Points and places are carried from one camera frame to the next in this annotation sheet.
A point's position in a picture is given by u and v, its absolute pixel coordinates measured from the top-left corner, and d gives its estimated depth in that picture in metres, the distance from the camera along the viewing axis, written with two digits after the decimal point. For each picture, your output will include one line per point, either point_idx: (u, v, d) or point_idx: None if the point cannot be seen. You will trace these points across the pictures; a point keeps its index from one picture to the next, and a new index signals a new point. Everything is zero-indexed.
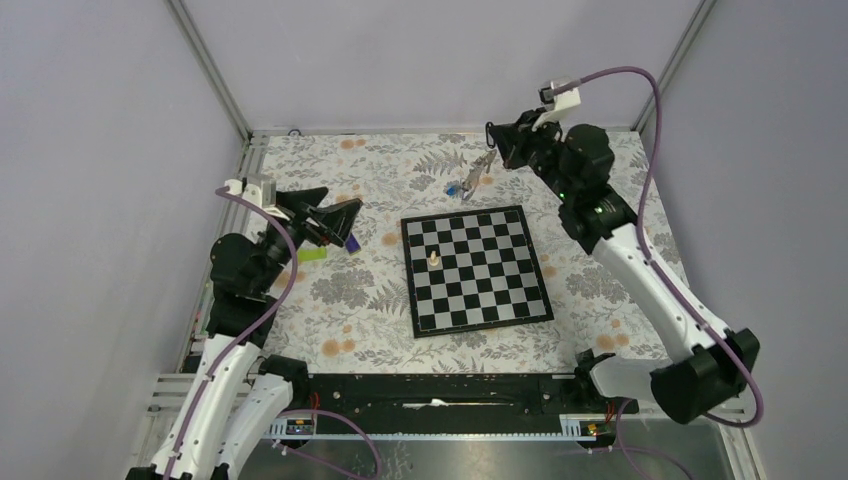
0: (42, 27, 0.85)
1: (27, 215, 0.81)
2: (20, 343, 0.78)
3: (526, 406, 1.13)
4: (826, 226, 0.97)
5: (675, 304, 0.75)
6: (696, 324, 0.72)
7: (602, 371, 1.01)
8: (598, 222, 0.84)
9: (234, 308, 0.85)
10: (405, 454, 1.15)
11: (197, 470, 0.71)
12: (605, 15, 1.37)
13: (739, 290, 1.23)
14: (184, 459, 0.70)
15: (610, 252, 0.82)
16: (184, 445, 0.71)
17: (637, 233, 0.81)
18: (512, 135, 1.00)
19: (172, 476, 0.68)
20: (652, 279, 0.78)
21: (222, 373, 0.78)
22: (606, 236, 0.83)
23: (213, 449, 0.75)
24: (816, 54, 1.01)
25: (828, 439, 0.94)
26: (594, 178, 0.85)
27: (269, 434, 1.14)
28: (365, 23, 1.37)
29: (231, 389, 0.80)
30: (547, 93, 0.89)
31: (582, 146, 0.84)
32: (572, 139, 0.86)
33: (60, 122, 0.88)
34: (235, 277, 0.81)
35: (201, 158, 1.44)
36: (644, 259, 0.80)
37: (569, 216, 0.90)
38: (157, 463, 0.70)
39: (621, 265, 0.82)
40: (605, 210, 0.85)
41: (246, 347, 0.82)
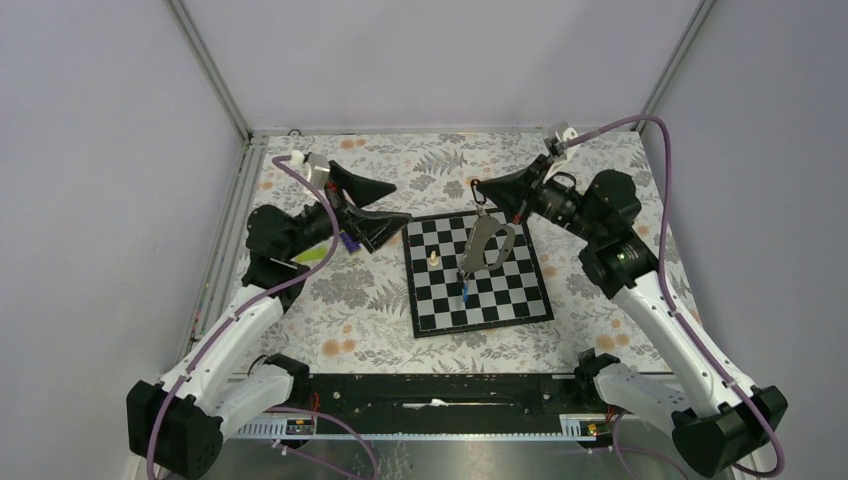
0: (40, 27, 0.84)
1: (25, 215, 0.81)
2: (18, 344, 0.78)
3: (526, 406, 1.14)
4: (827, 226, 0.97)
5: (701, 360, 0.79)
6: (722, 380, 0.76)
7: (609, 374, 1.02)
8: (620, 268, 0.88)
9: (267, 269, 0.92)
10: (405, 454, 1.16)
11: (201, 396, 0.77)
12: (605, 14, 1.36)
13: (738, 290, 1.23)
14: (192, 383, 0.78)
15: (634, 302, 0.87)
16: (195, 372, 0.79)
17: (660, 283, 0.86)
18: (520, 189, 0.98)
19: (179, 393, 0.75)
20: (676, 330, 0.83)
21: (247, 316, 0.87)
22: (629, 284, 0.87)
23: (217, 388, 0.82)
24: (817, 53, 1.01)
25: (828, 440, 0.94)
26: (618, 225, 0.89)
27: (268, 433, 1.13)
28: (365, 22, 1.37)
29: (248, 334, 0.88)
30: (561, 146, 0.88)
31: (608, 197, 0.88)
32: (599, 187, 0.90)
33: (59, 123, 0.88)
34: (272, 246, 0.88)
35: (201, 158, 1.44)
36: (667, 310, 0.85)
37: (590, 260, 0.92)
38: (166, 380, 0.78)
39: (645, 315, 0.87)
40: (626, 256, 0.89)
41: (275, 300, 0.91)
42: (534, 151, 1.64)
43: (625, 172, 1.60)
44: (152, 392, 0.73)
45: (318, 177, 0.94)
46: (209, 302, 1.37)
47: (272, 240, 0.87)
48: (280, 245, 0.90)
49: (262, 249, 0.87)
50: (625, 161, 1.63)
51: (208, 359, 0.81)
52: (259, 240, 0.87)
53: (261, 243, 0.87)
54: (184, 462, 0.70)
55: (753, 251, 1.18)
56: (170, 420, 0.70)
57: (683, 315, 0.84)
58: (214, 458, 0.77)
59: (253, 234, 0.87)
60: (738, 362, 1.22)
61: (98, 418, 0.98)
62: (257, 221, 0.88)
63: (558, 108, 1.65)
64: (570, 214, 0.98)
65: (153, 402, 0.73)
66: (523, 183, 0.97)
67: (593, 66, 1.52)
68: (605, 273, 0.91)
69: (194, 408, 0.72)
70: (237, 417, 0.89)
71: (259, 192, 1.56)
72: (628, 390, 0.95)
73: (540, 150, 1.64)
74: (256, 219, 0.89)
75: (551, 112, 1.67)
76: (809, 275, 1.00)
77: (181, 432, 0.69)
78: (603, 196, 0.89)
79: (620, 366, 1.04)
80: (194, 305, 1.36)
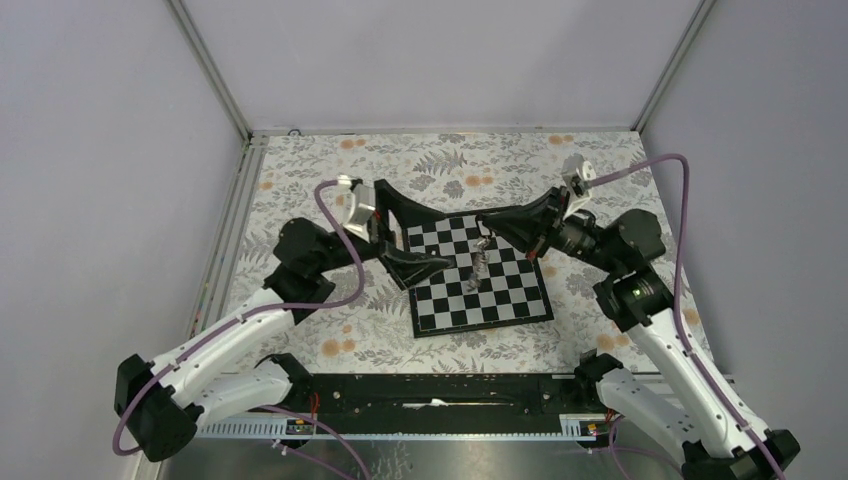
0: (43, 26, 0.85)
1: (27, 213, 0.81)
2: (18, 343, 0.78)
3: (526, 407, 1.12)
4: (824, 224, 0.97)
5: (715, 401, 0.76)
6: (736, 424, 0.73)
7: (612, 382, 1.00)
8: (636, 304, 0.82)
9: (292, 280, 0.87)
10: (405, 454, 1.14)
11: (181, 390, 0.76)
12: (605, 13, 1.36)
13: (738, 289, 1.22)
14: (177, 374, 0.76)
15: (648, 340, 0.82)
16: (184, 363, 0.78)
17: (676, 321, 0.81)
18: (537, 225, 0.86)
19: (160, 382, 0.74)
20: (690, 370, 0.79)
21: (253, 322, 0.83)
22: (644, 321, 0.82)
23: (202, 384, 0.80)
24: (814, 53, 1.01)
25: (828, 439, 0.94)
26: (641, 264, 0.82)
27: (268, 433, 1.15)
28: (365, 22, 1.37)
29: (252, 338, 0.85)
30: (585, 186, 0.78)
31: (634, 240, 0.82)
32: (625, 229, 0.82)
33: (60, 122, 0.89)
34: (296, 264, 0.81)
35: (201, 158, 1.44)
36: (683, 351, 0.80)
37: (604, 293, 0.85)
38: (156, 362, 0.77)
39: (658, 353, 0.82)
40: (642, 292, 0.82)
41: (287, 313, 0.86)
42: (534, 152, 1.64)
43: (625, 172, 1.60)
44: (139, 371, 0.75)
45: (356, 212, 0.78)
46: (209, 302, 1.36)
47: (297, 258, 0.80)
48: (306, 264, 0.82)
49: (286, 261, 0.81)
50: (625, 161, 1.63)
51: (201, 355, 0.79)
52: (286, 253, 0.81)
53: (286, 257, 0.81)
54: (150, 446, 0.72)
55: (752, 250, 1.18)
56: (147, 405, 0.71)
57: (697, 356, 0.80)
58: (183, 446, 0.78)
59: (283, 244, 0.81)
60: (738, 362, 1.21)
61: (97, 417, 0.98)
62: (289, 233, 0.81)
63: (558, 108, 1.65)
64: (589, 250, 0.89)
65: (137, 380, 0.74)
66: (540, 220, 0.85)
67: (593, 66, 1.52)
68: (619, 307, 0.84)
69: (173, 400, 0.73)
70: (221, 411, 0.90)
71: (259, 192, 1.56)
72: (632, 406, 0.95)
73: (540, 150, 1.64)
74: (290, 230, 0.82)
75: (551, 112, 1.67)
76: (808, 274, 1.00)
77: (154, 419, 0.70)
78: (629, 240, 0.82)
79: (626, 374, 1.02)
80: (195, 305, 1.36)
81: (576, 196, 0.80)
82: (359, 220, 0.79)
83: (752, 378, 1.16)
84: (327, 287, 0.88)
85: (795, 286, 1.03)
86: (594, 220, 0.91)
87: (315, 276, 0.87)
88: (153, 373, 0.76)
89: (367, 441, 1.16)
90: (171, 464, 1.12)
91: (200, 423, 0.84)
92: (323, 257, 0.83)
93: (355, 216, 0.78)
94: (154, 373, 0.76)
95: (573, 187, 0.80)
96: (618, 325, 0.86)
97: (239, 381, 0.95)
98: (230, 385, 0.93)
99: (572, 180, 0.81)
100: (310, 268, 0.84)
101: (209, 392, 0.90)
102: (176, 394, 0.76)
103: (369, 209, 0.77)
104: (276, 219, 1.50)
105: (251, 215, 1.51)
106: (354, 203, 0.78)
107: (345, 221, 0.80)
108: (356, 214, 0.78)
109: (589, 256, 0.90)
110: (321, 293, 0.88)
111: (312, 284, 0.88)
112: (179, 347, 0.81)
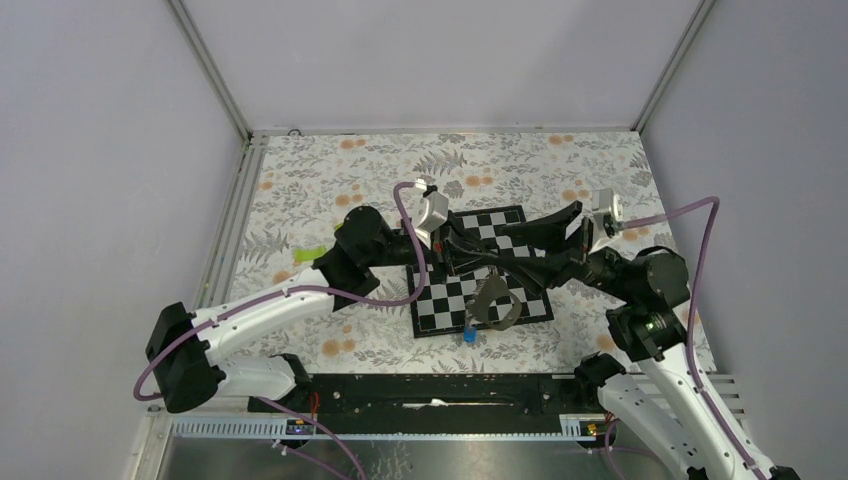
0: (43, 27, 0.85)
1: (28, 213, 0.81)
2: (17, 345, 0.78)
3: (526, 407, 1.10)
4: (822, 224, 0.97)
5: (723, 438, 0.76)
6: (743, 462, 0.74)
7: (615, 389, 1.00)
8: (648, 338, 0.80)
9: (343, 267, 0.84)
10: (405, 454, 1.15)
11: (217, 346, 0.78)
12: (604, 13, 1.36)
13: (734, 290, 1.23)
14: (216, 331, 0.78)
15: (660, 375, 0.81)
16: (223, 322, 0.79)
17: (689, 359, 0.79)
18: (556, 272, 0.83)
19: (198, 335, 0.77)
20: (701, 408, 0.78)
21: (296, 298, 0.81)
22: (656, 356, 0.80)
23: (234, 347, 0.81)
24: (813, 53, 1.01)
25: (827, 439, 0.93)
26: (659, 305, 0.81)
27: (268, 433, 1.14)
28: (364, 23, 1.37)
29: (294, 313, 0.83)
30: (618, 225, 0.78)
31: (662, 288, 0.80)
32: (653, 274, 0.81)
33: (62, 123, 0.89)
34: (354, 250, 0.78)
35: (201, 158, 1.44)
36: (694, 387, 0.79)
37: (617, 325, 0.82)
38: (198, 315, 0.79)
39: (668, 388, 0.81)
40: (655, 326, 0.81)
41: (331, 298, 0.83)
42: (534, 151, 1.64)
43: (625, 172, 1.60)
44: (180, 320, 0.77)
45: (428, 218, 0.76)
46: (209, 302, 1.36)
47: (357, 245, 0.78)
48: (363, 253, 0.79)
49: (345, 245, 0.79)
50: (625, 161, 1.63)
51: (240, 318, 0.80)
52: (347, 238, 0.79)
53: (346, 241, 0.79)
54: (170, 396, 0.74)
55: (751, 251, 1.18)
56: (179, 354, 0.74)
57: (708, 392, 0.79)
58: (199, 403, 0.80)
59: (347, 228, 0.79)
60: (737, 361, 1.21)
61: (96, 418, 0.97)
62: (355, 220, 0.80)
63: (558, 108, 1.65)
64: (608, 280, 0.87)
65: (177, 328, 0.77)
66: (560, 270, 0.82)
67: (593, 66, 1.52)
68: (631, 342, 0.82)
69: (203, 356, 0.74)
70: (230, 389, 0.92)
71: (259, 192, 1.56)
72: (634, 422, 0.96)
73: (540, 150, 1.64)
74: (357, 217, 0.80)
75: (551, 112, 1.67)
76: (805, 274, 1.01)
77: (179, 370, 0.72)
78: (656, 287, 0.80)
79: (629, 381, 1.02)
80: (195, 304, 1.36)
81: (607, 235, 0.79)
82: (428, 226, 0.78)
83: (751, 378, 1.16)
84: (374, 281, 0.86)
85: (794, 286, 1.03)
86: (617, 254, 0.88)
87: (365, 268, 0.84)
88: (194, 325, 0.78)
89: (367, 441, 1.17)
90: (171, 464, 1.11)
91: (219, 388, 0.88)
92: (380, 250, 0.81)
93: (425, 222, 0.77)
94: (194, 325, 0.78)
95: (604, 226, 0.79)
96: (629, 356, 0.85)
97: (250, 362, 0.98)
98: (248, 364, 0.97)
99: (604, 218, 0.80)
100: (364, 259, 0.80)
101: (232, 362, 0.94)
102: (212, 349, 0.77)
103: (441, 218, 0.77)
104: (276, 218, 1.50)
105: (252, 215, 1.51)
106: (428, 209, 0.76)
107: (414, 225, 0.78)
108: (427, 220, 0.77)
109: (608, 286, 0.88)
110: (366, 287, 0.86)
111: (359, 275, 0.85)
112: (221, 305, 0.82)
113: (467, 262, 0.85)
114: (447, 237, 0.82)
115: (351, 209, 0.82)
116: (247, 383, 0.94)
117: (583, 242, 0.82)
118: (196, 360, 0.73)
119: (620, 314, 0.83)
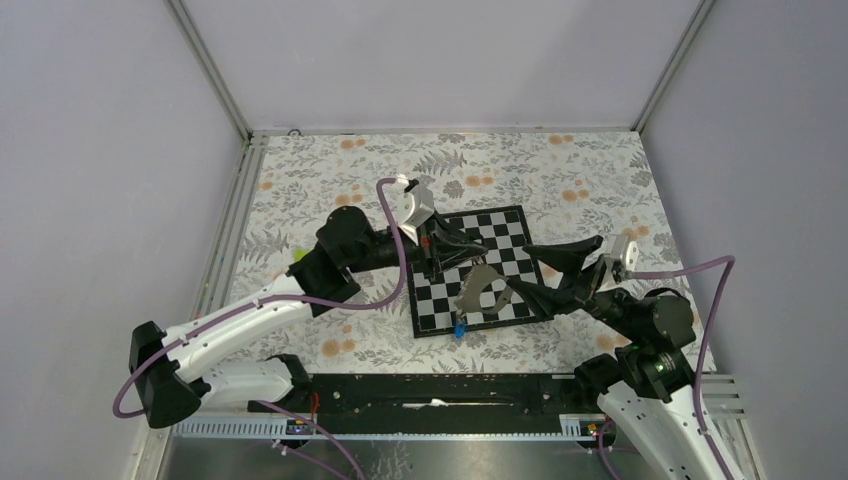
0: (42, 26, 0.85)
1: (28, 212, 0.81)
2: (19, 344, 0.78)
3: (526, 407, 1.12)
4: (822, 223, 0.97)
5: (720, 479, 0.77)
6: None
7: (617, 400, 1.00)
8: (656, 379, 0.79)
9: (322, 271, 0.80)
10: (405, 454, 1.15)
11: (187, 365, 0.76)
12: (604, 13, 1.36)
13: (734, 289, 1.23)
14: (186, 349, 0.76)
15: (665, 415, 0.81)
16: (194, 340, 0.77)
17: (696, 401, 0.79)
18: (561, 306, 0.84)
19: (167, 355, 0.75)
20: (703, 449, 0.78)
21: (269, 309, 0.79)
22: (665, 398, 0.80)
23: (208, 364, 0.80)
24: (813, 53, 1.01)
25: (827, 440, 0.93)
26: (664, 344, 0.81)
27: (269, 433, 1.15)
28: (364, 22, 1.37)
29: (268, 324, 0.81)
30: (625, 273, 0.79)
31: (668, 330, 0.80)
32: (659, 316, 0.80)
33: (62, 122, 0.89)
34: (336, 251, 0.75)
35: (201, 158, 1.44)
36: (698, 428, 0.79)
37: (625, 362, 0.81)
38: (168, 334, 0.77)
39: (672, 427, 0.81)
40: (664, 368, 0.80)
41: (305, 306, 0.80)
42: (534, 152, 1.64)
43: (625, 172, 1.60)
44: (152, 339, 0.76)
45: (414, 213, 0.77)
46: (209, 302, 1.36)
47: (339, 245, 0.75)
48: (345, 254, 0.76)
49: (326, 245, 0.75)
50: (625, 161, 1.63)
51: (211, 334, 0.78)
52: (330, 237, 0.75)
53: (329, 242, 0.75)
54: (151, 413, 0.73)
55: (751, 251, 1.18)
56: (151, 375, 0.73)
57: (712, 435, 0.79)
58: (189, 414, 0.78)
59: (330, 228, 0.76)
60: (737, 362, 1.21)
61: (96, 417, 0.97)
62: (339, 219, 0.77)
63: (558, 108, 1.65)
64: (615, 317, 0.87)
65: (150, 346, 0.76)
66: (564, 304, 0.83)
67: (594, 65, 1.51)
68: (640, 381, 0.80)
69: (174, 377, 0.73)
70: (226, 394, 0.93)
71: (259, 192, 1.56)
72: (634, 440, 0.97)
73: (540, 150, 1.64)
74: (342, 216, 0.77)
75: (551, 112, 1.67)
76: (805, 274, 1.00)
77: (152, 390, 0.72)
78: (662, 329, 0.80)
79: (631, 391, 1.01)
80: (195, 304, 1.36)
81: (615, 280, 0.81)
82: (415, 222, 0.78)
83: (751, 378, 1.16)
84: (354, 286, 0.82)
85: (794, 286, 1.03)
86: (626, 292, 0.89)
87: (343, 272, 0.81)
88: (163, 344, 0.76)
89: (367, 441, 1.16)
90: (171, 464, 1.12)
91: (205, 399, 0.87)
92: (364, 251, 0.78)
93: (412, 216, 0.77)
94: (164, 345, 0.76)
95: (613, 272, 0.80)
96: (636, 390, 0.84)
97: (245, 368, 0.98)
98: (239, 371, 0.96)
99: (613, 263, 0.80)
100: (346, 260, 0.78)
101: (218, 372, 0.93)
102: (181, 369, 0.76)
103: (429, 210, 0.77)
104: (276, 219, 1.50)
105: (251, 215, 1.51)
106: (414, 203, 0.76)
107: (401, 221, 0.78)
108: (413, 215, 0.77)
109: (614, 323, 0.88)
110: (344, 293, 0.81)
111: (338, 280, 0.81)
112: (192, 321, 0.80)
113: (452, 256, 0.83)
114: (434, 231, 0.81)
115: (336, 208, 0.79)
116: (243, 388, 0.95)
117: (591, 283, 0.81)
118: (165, 381, 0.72)
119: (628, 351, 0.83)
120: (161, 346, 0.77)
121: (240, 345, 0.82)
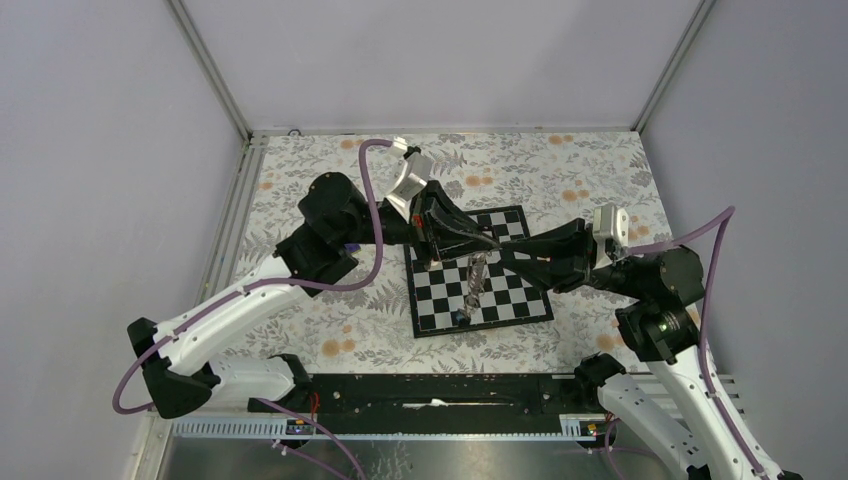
0: (41, 29, 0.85)
1: (27, 214, 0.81)
2: (20, 343, 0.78)
3: (526, 407, 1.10)
4: (821, 224, 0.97)
5: (732, 445, 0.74)
6: (752, 468, 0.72)
7: (615, 390, 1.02)
8: (661, 340, 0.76)
9: (312, 247, 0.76)
10: (405, 454, 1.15)
11: (181, 361, 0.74)
12: (604, 14, 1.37)
13: (735, 287, 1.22)
14: (177, 345, 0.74)
15: (671, 379, 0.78)
16: (184, 334, 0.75)
17: (701, 360, 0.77)
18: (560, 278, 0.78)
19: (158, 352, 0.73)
20: (713, 414, 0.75)
21: (257, 295, 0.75)
22: (669, 360, 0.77)
23: (205, 356, 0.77)
24: (813, 53, 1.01)
25: (827, 441, 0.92)
26: (671, 298, 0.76)
27: (268, 433, 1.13)
28: (364, 22, 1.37)
29: (260, 311, 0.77)
30: (621, 251, 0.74)
31: (675, 283, 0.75)
32: (665, 270, 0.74)
33: (62, 123, 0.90)
34: (321, 222, 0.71)
35: (200, 158, 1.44)
36: (705, 391, 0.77)
37: (630, 325, 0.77)
38: (159, 329, 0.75)
39: (680, 393, 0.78)
40: (668, 327, 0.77)
41: (294, 290, 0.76)
42: (534, 151, 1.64)
43: (625, 172, 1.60)
44: (142, 337, 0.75)
45: (405, 182, 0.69)
46: None
47: (323, 216, 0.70)
48: (332, 226, 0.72)
49: (310, 217, 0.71)
50: (625, 161, 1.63)
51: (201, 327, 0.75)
52: (313, 209, 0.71)
53: (312, 213, 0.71)
54: (159, 406, 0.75)
55: (750, 250, 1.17)
56: (146, 370, 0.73)
57: (720, 398, 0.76)
58: (199, 407, 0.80)
59: (314, 198, 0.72)
60: (737, 362, 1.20)
61: (96, 417, 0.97)
62: (323, 188, 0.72)
63: (558, 108, 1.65)
64: (618, 282, 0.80)
65: (145, 342, 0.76)
66: (565, 277, 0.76)
67: (593, 66, 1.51)
68: (642, 342, 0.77)
69: (166, 375, 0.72)
70: (232, 388, 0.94)
71: (259, 192, 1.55)
72: (638, 423, 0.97)
73: (540, 150, 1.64)
74: (324, 185, 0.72)
75: (551, 112, 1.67)
76: (805, 274, 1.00)
77: (150, 387, 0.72)
78: (668, 283, 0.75)
79: (627, 381, 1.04)
80: (195, 305, 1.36)
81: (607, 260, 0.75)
82: (405, 191, 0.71)
83: (752, 379, 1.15)
84: (348, 261, 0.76)
85: (793, 287, 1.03)
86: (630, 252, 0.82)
87: (338, 246, 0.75)
88: (156, 341, 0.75)
89: (367, 441, 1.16)
90: (171, 464, 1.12)
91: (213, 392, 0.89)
92: (353, 223, 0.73)
93: (400, 187, 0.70)
94: (155, 341, 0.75)
95: (608, 252, 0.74)
96: (640, 356, 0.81)
97: (251, 364, 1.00)
98: (244, 367, 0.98)
99: (607, 244, 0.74)
100: (334, 233, 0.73)
101: (227, 365, 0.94)
102: (175, 366, 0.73)
103: (419, 183, 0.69)
104: (276, 219, 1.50)
105: (251, 215, 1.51)
106: (404, 172, 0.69)
107: (389, 191, 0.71)
108: (403, 185, 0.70)
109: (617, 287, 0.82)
110: (340, 267, 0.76)
111: (332, 256, 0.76)
112: (183, 315, 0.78)
113: (455, 244, 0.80)
114: (428, 210, 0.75)
115: (318, 177, 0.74)
116: (245, 386, 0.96)
117: (586, 248, 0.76)
118: (161, 378, 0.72)
119: (631, 313, 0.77)
120: (153, 343, 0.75)
121: (235, 333, 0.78)
